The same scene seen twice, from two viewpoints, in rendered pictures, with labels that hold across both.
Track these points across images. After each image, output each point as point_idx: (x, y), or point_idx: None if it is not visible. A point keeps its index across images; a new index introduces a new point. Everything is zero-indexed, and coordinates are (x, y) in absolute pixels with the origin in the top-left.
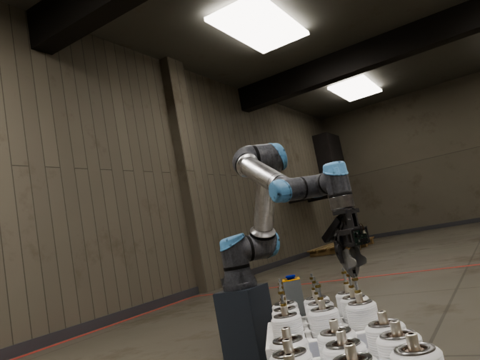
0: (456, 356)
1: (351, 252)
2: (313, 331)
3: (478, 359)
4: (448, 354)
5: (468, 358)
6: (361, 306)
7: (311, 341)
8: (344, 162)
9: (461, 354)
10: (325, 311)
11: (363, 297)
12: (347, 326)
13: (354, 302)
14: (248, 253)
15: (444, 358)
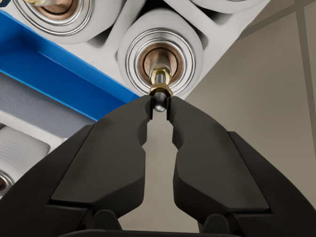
0: (300, 53)
1: (174, 193)
2: None
3: (290, 84)
4: (311, 38)
5: (295, 71)
6: (136, 91)
7: (17, 19)
8: None
9: (311, 55)
10: (43, 33)
11: (238, 4)
12: (11, 184)
13: (155, 48)
14: None
15: (289, 44)
